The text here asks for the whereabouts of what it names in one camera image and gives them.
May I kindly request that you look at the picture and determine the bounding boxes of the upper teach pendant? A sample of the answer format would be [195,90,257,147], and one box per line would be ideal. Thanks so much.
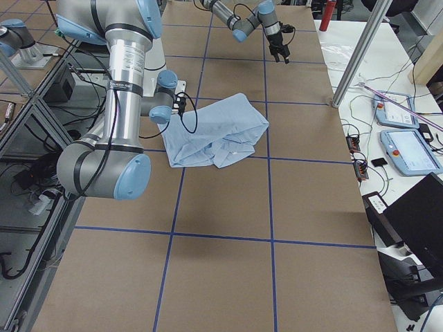
[373,91,419,129]

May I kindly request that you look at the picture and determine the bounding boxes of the small black card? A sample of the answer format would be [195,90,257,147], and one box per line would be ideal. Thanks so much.
[371,158,388,168]

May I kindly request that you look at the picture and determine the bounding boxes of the grey aluminium post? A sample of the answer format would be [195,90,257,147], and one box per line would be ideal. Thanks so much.
[332,0,392,108]

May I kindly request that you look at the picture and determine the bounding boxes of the lower teach pendant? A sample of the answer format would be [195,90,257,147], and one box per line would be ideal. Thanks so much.
[379,129,442,176]

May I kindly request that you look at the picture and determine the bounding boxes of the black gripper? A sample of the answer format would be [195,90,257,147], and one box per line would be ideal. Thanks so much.
[265,24,295,64]
[172,92,187,116]

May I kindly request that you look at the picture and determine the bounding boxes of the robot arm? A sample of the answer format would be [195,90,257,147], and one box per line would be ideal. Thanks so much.
[199,1,296,64]
[57,1,179,200]

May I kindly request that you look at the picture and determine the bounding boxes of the orange black adapter board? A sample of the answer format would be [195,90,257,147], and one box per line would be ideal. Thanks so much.
[345,135,361,153]

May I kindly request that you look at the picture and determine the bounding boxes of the red bottle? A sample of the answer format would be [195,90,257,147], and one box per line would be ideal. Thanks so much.
[319,0,336,32]

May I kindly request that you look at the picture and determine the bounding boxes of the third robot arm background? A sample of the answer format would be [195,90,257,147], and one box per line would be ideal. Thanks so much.
[1,19,35,57]

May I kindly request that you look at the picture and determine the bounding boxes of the black monitor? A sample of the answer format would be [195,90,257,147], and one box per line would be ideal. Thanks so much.
[384,173,442,277]

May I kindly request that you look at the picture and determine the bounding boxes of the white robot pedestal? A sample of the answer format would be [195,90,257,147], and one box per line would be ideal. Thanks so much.
[143,38,167,97]

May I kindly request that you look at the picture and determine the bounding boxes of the light blue button shirt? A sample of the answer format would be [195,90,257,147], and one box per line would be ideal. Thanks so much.
[159,93,269,168]

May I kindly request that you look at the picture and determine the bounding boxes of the black box under frame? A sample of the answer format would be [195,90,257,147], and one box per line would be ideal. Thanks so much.
[43,66,75,103]

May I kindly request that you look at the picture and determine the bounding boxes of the teach pendant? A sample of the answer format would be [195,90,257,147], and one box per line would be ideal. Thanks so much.
[379,129,442,176]
[373,91,419,129]

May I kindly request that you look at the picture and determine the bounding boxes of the white power strip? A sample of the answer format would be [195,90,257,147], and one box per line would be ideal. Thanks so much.
[368,194,387,214]

